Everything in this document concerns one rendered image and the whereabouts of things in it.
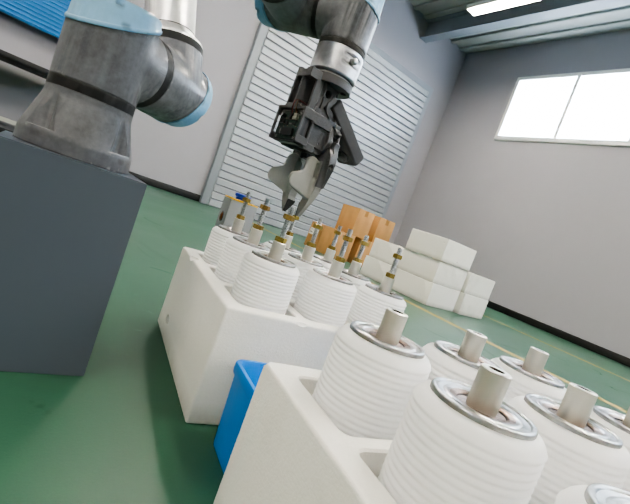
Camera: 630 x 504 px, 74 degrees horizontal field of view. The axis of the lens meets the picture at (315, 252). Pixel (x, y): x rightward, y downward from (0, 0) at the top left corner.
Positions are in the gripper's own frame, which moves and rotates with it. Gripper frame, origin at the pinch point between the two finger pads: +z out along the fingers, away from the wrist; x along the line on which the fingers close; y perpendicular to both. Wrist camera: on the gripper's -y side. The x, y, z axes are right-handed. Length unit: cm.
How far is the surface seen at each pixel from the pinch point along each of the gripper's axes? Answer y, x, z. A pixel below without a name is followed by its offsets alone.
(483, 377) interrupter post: 11.5, 42.0, 7.1
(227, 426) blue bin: 8.4, 13.1, 30.0
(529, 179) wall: -553, -234, -156
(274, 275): 2.7, 4.2, 10.9
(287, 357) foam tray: -1.8, 8.4, 22.1
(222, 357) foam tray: 7.9, 6.1, 23.8
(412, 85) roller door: -475, -439, -259
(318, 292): -6.6, 4.8, 12.0
